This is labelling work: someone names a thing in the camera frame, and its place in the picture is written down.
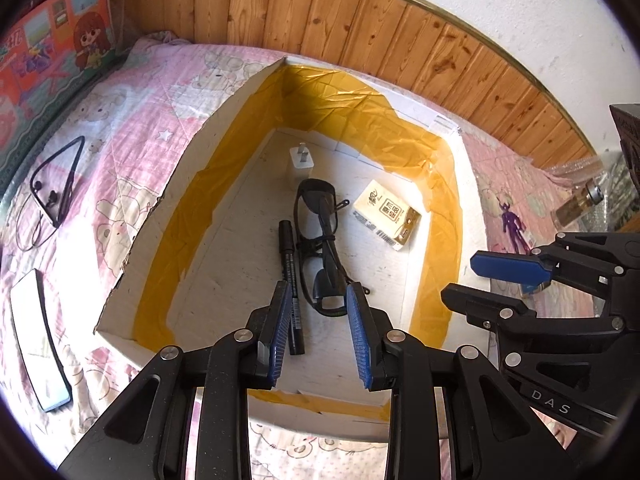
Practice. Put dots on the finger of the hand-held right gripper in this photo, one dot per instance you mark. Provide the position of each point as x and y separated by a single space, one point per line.
480 305
505 266

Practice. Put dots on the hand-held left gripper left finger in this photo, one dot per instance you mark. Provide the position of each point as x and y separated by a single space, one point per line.
277 330

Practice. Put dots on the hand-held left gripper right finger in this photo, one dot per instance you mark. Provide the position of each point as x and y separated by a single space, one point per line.
359 335

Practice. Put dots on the black marker pen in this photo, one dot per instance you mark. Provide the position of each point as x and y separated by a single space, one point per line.
286 245

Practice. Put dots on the white box with yellow tape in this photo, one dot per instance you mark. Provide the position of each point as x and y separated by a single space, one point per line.
225 260

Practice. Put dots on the beige tissue packet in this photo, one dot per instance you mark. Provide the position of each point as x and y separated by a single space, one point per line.
385 210

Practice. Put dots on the black glasses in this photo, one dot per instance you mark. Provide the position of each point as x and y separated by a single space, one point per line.
312 187

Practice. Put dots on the white charger plug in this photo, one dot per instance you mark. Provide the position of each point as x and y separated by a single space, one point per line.
300 167

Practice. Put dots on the purple action figure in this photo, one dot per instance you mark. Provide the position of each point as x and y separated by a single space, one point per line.
512 222

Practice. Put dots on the glass bottle with metal cap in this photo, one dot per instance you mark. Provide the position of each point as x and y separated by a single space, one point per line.
575 207

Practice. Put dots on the clear bubble wrap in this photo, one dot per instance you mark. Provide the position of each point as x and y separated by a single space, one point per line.
580 167

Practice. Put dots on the dark brown box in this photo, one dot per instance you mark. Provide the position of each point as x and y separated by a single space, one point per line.
627 135

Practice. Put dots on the pink printed blanket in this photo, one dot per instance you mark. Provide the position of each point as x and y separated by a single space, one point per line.
150 85

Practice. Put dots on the black neckband earphones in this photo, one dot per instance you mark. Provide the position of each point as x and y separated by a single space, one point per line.
36 186

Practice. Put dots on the pink cartoon toy box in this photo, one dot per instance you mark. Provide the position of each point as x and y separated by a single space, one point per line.
55 50

